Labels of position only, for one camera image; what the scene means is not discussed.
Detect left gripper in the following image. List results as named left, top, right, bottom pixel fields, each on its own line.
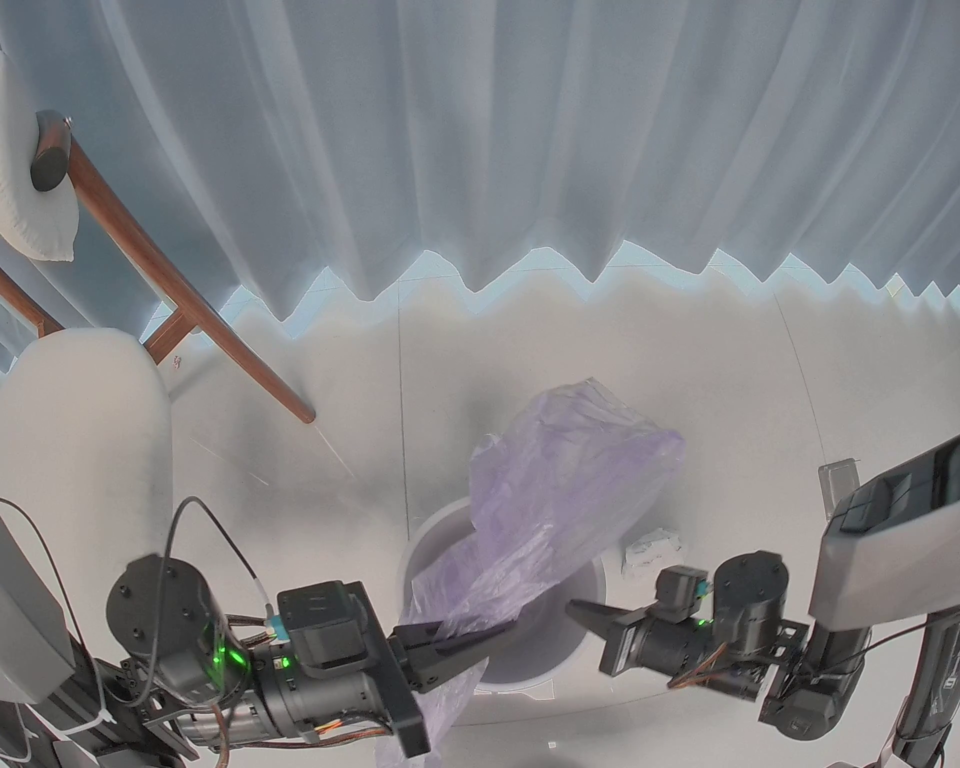
left=253, top=582, right=519, bottom=759

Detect purple plastic bag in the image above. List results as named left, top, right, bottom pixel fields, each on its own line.
left=373, top=377, right=688, bottom=768

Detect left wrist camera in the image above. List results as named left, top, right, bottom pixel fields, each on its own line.
left=276, top=579, right=370, bottom=670

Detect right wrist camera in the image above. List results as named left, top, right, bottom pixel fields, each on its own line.
left=654, top=565, right=711, bottom=621

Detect white trash bin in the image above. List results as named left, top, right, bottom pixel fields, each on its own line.
left=395, top=500, right=608, bottom=693

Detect white curtain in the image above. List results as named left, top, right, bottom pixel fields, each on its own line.
left=0, top=0, right=960, bottom=375

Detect white paper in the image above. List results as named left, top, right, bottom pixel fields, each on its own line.
left=621, top=526, right=686, bottom=579

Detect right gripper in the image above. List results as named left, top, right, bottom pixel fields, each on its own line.
left=565, top=598, right=718, bottom=681

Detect black cable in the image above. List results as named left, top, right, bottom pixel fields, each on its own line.
left=144, top=494, right=276, bottom=699
left=0, top=498, right=106, bottom=680

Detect white cushioned wooden chair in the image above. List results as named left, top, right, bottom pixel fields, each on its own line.
left=0, top=46, right=317, bottom=612

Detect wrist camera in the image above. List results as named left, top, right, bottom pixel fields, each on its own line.
left=654, top=565, right=711, bottom=621
left=276, top=579, right=370, bottom=670

